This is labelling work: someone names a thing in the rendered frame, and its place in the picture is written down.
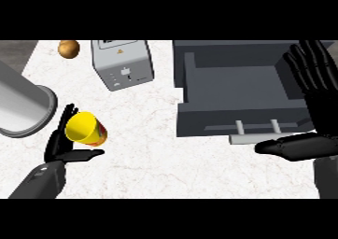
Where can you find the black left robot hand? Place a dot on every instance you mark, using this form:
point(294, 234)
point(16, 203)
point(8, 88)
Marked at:
point(57, 145)

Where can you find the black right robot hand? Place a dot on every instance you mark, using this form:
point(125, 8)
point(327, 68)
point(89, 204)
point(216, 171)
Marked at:
point(318, 102)

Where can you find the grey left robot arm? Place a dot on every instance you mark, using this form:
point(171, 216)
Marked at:
point(39, 182)

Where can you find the yellow cup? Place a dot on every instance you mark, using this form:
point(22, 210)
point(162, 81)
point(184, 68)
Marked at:
point(85, 129)

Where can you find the dark grey open drawer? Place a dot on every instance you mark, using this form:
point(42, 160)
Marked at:
point(238, 99)

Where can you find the large pale grey cylinder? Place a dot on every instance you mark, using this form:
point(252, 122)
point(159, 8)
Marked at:
point(16, 101)

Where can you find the dark grey cabinet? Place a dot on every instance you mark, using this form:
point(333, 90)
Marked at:
point(230, 49)

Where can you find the grey toaster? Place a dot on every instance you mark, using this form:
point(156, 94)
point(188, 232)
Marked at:
point(123, 63)

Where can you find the brown potato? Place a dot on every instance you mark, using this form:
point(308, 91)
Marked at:
point(67, 49)

